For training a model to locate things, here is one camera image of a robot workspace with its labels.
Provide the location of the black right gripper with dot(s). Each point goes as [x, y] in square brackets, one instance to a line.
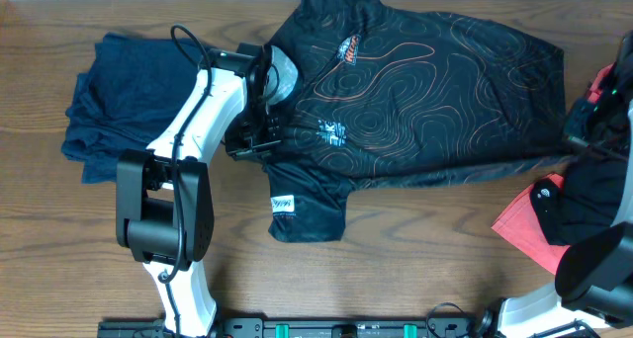
[575, 132]

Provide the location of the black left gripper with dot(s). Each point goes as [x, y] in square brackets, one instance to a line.
[275, 138]

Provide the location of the black orange contour-pattern shirt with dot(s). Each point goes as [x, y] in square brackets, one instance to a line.
[390, 98]

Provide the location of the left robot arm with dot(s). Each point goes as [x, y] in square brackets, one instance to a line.
[164, 204]

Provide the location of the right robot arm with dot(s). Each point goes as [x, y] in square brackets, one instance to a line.
[592, 289]

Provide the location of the black garment with logo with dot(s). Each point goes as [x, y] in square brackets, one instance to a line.
[585, 204]

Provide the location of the folded navy blue garment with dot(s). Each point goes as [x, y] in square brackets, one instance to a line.
[129, 96]

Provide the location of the black mounting rail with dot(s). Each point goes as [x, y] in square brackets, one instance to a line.
[449, 327]

